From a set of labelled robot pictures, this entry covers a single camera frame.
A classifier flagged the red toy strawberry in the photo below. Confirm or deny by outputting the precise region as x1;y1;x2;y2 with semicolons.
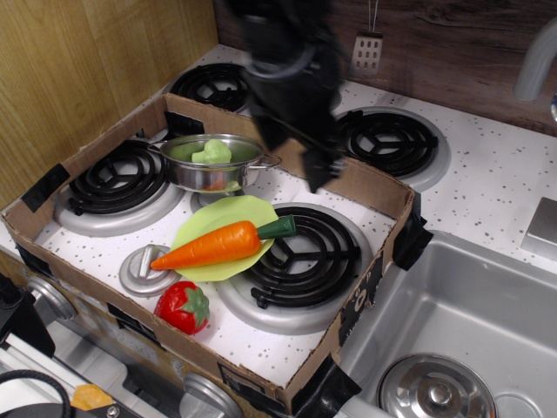
154;281;210;335

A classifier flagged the silver front knob left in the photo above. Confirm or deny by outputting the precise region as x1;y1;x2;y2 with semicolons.
27;276;77;326

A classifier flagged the small steel pot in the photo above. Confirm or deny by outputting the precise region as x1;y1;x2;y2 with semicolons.
148;134;282;193

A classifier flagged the black cable bottom left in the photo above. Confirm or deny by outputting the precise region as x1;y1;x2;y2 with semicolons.
0;369;73;418

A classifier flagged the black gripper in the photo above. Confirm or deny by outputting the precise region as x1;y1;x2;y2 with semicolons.
245;60;346;193

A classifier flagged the front left stove burner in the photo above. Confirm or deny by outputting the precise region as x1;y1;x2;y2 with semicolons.
54;138;185;238

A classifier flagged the stove burner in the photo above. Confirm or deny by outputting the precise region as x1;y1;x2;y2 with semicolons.
337;106;451;192
54;138;185;238
162;63;250;116
216;203;374;335

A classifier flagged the silver front knob right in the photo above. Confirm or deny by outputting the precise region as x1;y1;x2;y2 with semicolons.
179;373;244;418

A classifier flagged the grey sink basin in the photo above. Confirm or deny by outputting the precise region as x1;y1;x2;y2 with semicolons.
339;233;556;417

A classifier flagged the front right stove burner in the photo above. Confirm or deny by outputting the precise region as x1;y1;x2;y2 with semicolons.
216;203;374;335

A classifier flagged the orange toy carrot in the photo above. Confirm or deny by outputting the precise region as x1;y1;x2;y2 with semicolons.
151;215;297;270

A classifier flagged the back left stove burner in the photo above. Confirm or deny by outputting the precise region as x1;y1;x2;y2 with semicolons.
162;63;250;116

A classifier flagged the grey faucet handle block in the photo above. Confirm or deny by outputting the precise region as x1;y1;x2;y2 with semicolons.
521;197;557;261

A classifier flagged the back right stove burner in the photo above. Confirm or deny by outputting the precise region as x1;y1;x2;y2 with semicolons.
337;106;451;192

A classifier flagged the hanging steel slotted spatula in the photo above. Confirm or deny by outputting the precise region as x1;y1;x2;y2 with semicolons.
350;1;383;78

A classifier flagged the light green plastic plate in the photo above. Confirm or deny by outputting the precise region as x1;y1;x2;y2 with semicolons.
151;196;279;282

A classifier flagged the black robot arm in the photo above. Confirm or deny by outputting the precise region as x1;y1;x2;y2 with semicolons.
226;1;344;192

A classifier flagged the steel pot lid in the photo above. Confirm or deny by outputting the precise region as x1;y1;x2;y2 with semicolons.
376;354;498;417

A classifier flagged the yellow orange toy piece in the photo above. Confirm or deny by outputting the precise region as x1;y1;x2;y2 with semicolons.
70;384;114;411

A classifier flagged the grey toy faucet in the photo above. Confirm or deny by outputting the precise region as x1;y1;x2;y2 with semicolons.
513;18;556;101

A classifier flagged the brown cardboard fence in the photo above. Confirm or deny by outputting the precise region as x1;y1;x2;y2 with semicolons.
3;94;423;417

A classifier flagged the black clamp device left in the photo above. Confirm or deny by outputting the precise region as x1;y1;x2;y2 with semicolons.
1;274;56;358

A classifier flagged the green toy broccoli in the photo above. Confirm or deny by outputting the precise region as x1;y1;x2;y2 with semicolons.
191;139;232;165

